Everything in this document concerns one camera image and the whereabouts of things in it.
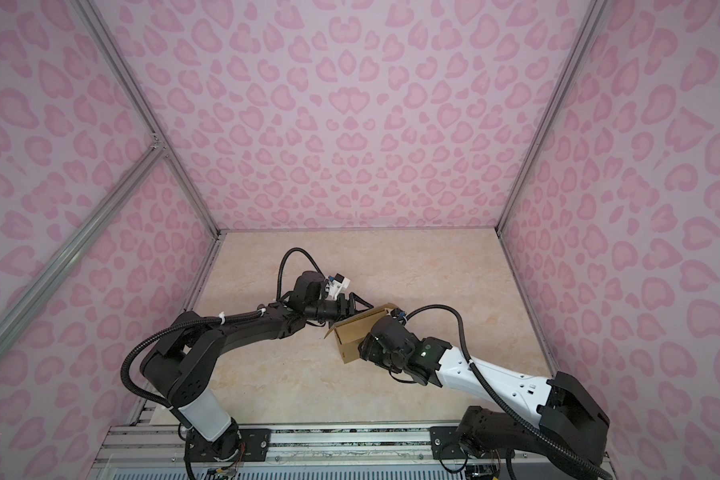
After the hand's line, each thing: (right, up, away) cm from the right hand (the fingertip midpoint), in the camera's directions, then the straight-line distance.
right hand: (364, 352), depth 78 cm
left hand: (+2, +10, +4) cm, 11 cm away
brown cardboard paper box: (-3, +5, -1) cm, 6 cm away
